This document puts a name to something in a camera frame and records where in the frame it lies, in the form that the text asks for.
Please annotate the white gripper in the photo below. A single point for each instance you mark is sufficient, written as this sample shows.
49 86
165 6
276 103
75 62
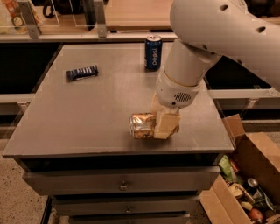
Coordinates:
174 94

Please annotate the crushed orange soda can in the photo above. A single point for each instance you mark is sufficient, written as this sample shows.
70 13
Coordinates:
142 126

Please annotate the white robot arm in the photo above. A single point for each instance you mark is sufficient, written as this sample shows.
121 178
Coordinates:
206 31

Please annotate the blue pepsi can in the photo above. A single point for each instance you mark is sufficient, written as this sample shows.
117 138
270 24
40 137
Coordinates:
153 52

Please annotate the blue rxbar blueberry bar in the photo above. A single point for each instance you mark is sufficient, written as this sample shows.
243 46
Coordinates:
81 73

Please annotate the top drawer knob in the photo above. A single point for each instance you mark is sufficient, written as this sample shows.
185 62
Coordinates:
123 186

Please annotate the drawer knob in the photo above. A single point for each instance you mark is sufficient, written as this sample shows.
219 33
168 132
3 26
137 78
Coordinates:
128 210
123 186

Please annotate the green snack bag in box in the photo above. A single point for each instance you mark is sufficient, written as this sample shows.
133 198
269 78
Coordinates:
227 170

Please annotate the grey drawer cabinet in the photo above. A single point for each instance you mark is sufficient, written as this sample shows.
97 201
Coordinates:
75 146

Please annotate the cardboard box of items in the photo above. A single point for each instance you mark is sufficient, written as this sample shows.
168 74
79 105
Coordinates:
257 156

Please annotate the red apple in box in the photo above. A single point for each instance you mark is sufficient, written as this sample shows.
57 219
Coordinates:
256 216

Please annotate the orange packaged item behind glass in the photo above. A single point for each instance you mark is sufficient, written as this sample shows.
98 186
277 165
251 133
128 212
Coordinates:
11 19

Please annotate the middle metal bracket post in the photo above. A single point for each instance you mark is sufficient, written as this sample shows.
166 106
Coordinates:
100 18

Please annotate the metal bracket post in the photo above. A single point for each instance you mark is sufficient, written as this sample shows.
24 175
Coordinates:
100 18
29 18

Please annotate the left metal bracket post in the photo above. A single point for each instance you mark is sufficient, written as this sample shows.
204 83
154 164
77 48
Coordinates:
29 18

